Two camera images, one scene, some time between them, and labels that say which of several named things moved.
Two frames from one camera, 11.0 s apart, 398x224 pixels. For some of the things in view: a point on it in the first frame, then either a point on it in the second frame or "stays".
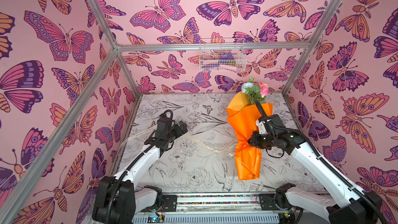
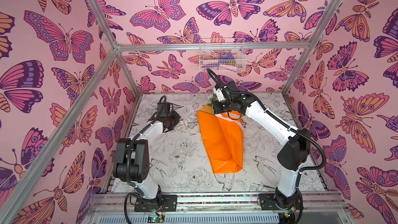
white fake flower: [251, 89] → [211, 99]
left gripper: [178, 132] → [176, 117]
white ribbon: [203, 144] → [183, 122]
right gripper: [259, 140] → [222, 107]
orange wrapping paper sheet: [242, 116] → [223, 140]
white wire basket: [222, 55] stays
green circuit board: [153, 219] stays
